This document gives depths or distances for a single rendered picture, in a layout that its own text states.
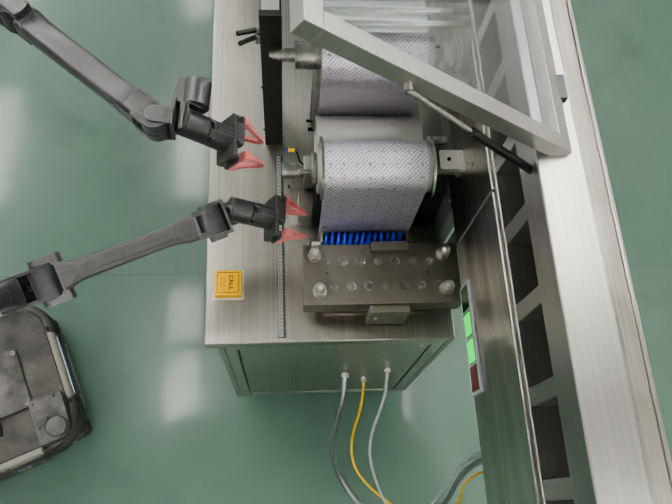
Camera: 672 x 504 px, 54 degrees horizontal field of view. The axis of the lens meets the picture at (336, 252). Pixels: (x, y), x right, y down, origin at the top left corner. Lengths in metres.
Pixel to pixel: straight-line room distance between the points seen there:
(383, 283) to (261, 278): 0.34
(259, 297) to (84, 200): 1.39
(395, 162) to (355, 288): 0.35
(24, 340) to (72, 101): 1.18
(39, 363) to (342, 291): 1.27
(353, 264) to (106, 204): 1.53
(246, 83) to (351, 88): 0.58
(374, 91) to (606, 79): 2.14
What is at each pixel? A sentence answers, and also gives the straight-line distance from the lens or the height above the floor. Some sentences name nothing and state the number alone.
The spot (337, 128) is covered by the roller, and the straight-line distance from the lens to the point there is 1.61.
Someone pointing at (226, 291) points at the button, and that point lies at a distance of 1.76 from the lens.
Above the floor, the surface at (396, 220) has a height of 1.09.
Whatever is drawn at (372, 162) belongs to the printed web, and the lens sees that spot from 1.48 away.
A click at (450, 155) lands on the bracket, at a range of 1.55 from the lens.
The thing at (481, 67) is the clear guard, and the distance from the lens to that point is 1.09.
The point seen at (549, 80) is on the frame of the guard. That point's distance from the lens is 1.22.
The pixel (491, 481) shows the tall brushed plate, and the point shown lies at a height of 1.19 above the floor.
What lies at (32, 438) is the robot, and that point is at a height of 0.24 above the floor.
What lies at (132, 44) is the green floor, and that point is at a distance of 3.40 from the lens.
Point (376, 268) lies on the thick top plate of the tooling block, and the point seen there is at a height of 1.03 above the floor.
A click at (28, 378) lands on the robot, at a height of 0.24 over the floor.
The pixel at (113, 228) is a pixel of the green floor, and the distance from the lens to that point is 2.92.
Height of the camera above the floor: 2.59
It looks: 68 degrees down
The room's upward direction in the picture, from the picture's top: 11 degrees clockwise
